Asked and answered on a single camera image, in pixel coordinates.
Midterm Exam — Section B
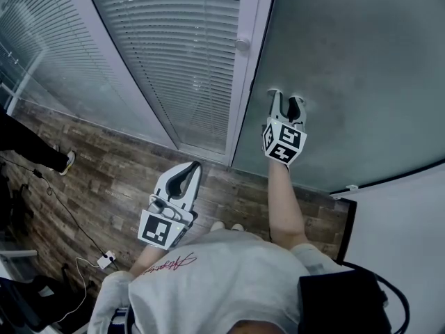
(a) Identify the person's left forearm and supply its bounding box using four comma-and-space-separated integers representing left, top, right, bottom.
129, 245, 172, 277

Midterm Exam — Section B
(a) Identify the black baseboard strip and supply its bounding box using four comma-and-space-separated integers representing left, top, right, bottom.
335, 197, 358, 262

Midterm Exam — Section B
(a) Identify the thin white cable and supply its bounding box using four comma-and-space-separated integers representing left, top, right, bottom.
51, 257, 102, 326

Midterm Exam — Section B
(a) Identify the frosted glass door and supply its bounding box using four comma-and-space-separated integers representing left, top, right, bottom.
227, 0, 445, 193

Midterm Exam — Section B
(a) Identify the black office chair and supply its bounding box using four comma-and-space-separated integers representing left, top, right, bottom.
0, 262, 99, 332
0, 172, 35, 238

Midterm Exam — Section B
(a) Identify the white table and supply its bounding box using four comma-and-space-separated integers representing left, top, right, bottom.
0, 249, 38, 261

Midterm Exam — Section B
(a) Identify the wide glass partition with blinds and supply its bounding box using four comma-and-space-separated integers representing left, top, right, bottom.
0, 0, 180, 150

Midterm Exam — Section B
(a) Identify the thin black floor cable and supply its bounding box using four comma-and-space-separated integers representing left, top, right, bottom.
0, 154, 120, 271

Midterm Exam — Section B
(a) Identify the person's grey t-shirt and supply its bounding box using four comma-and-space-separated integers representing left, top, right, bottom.
88, 228, 348, 334

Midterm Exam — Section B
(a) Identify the narrow glass partition with blinds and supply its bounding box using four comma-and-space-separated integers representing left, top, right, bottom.
82, 0, 279, 165

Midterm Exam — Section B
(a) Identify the blue white strap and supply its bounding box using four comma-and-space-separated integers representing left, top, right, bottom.
113, 307, 136, 334

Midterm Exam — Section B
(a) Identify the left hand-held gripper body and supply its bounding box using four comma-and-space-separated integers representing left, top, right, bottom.
137, 192, 200, 251

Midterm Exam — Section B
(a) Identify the person's right forearm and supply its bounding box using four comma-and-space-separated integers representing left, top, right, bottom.
266, 158, 309, 254

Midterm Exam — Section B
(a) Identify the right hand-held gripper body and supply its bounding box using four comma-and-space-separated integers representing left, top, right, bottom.
261, 116, 309, 167

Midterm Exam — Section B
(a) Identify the black pack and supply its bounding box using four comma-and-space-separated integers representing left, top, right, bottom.
298, 269, 393, 334

